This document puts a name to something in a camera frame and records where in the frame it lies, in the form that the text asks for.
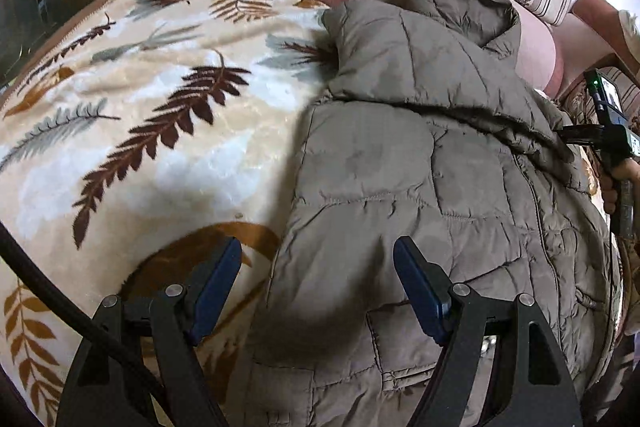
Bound leaf print fleece blanket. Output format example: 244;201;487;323
0;0;335;427

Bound person's right hand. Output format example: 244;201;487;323
599;157;640;215

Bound black cable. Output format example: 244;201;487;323
0;222;168;427

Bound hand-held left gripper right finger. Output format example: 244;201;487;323
393;236;584;427

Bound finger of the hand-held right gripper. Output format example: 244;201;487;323
556;125;613;148

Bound olive quilted puffer jacket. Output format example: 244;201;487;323
224;0;626;427

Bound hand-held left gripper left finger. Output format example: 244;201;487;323
56;237;243;427

